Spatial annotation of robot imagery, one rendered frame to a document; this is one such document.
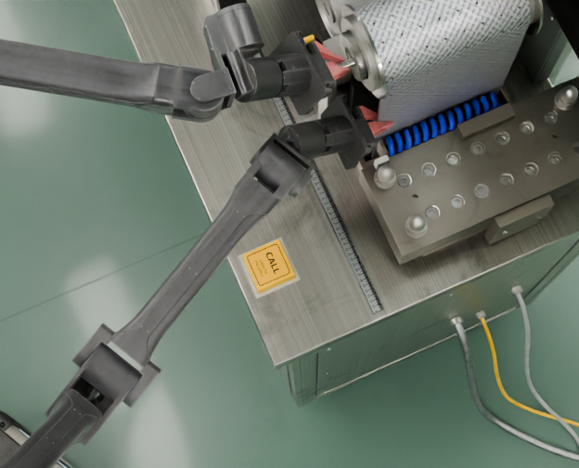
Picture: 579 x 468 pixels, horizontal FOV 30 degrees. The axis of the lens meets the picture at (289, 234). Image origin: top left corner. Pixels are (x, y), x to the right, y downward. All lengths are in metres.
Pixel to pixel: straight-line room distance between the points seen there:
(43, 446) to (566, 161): 0.94
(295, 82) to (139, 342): 0.43
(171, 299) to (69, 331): 1.28
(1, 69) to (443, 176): 0.74
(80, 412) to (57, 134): 1.52
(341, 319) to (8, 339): 1.22
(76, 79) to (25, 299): 1.49
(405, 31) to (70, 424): 0.71
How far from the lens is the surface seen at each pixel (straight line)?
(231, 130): 1.94
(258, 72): 1.43
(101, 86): 1.43
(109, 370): 1.56
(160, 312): 1.55
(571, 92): 1.82
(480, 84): 1.79
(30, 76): 1.43
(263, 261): 1.84
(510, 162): 1.81
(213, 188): 1.91
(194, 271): 1.55
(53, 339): 2.83
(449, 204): 1.77
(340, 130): 1.66
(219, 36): 1.46
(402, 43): 1.56
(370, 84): 1.59
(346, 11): 1.60
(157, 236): 2.84
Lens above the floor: 2.71
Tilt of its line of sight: 75 degrees down
